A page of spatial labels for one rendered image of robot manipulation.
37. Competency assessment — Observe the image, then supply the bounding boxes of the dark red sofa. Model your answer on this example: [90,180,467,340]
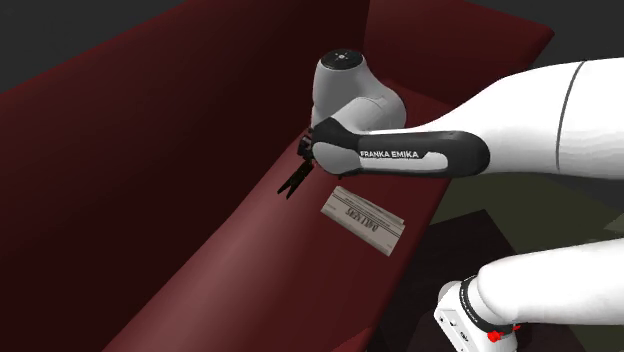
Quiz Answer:
[0,0,556,352]

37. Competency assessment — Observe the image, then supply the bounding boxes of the folded grey newspaper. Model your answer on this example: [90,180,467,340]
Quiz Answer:
[320,185,407,258]

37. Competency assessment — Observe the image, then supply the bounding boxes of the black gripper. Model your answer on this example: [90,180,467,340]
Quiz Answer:
[277,128,317,201]

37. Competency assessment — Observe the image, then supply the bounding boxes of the dark robot stand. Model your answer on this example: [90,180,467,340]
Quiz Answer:
[366,208,519,352]

